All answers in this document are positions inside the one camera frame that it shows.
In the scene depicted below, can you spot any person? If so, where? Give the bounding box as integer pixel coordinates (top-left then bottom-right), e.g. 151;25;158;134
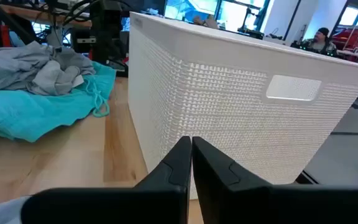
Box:
303;27;338;57

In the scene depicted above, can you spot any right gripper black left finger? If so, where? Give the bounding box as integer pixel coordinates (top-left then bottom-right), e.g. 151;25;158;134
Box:
20;136;193;224

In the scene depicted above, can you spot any turquoise garment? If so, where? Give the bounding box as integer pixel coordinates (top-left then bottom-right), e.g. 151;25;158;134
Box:
0;52;117;143

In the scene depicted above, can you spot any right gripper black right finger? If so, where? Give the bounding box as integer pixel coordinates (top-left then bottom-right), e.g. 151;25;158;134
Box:
191;136;358;224

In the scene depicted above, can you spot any white perforated plastic basket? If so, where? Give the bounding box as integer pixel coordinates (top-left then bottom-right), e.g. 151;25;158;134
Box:
127;11;358;200

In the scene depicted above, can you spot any wooden workbench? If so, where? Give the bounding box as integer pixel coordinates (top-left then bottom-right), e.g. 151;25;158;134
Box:
0;3;93;28

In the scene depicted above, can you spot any grey garment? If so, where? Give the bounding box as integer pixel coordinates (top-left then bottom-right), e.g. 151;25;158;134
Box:
0;40;96;96

